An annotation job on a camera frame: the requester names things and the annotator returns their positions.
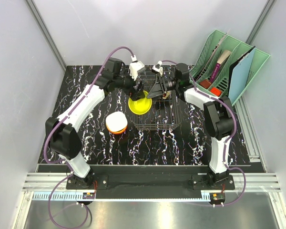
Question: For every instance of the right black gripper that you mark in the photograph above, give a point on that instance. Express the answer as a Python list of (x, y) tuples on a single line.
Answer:
[(158, 89)]

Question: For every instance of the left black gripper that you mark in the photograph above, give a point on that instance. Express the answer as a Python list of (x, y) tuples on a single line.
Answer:
[(136, 94)]

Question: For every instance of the lime green bowl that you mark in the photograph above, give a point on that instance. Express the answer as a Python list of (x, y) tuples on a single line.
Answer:
[(140, 106)]

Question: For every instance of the white bowl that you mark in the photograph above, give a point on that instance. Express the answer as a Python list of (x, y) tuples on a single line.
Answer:
[(116, 121)]

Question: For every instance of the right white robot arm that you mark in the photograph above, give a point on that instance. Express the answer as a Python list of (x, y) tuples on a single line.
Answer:
[(219, 116)]

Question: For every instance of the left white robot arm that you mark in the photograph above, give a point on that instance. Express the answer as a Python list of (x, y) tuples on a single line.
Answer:
[(62, 131)]

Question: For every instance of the orange bowl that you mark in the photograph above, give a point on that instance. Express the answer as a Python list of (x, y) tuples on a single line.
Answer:
[(117, 132)]

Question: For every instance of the red brown box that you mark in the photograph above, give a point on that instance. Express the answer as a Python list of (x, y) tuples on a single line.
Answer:
[(205, 84)]

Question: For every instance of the green file organizer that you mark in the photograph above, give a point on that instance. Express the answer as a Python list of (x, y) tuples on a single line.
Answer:
[(226, 66)]

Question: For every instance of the orange red box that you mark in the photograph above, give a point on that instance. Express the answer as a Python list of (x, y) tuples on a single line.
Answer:
[(216, 91)]

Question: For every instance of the purple book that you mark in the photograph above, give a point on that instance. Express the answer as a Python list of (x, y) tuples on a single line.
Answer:
[(223, 57)]

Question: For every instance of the light blue folder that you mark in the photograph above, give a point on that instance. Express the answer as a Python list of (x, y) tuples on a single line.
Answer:
[(240, 76)]

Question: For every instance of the black clipboard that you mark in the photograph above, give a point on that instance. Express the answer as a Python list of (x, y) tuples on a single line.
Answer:
[(238, 69)]

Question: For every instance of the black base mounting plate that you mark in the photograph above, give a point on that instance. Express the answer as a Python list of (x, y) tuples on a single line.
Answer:
[(137, 183)]

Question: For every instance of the wire dish rack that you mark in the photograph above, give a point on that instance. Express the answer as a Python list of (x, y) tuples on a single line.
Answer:
[(164, 114)]

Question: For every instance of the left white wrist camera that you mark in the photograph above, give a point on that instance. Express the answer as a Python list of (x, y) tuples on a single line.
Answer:
[(135, 67)]

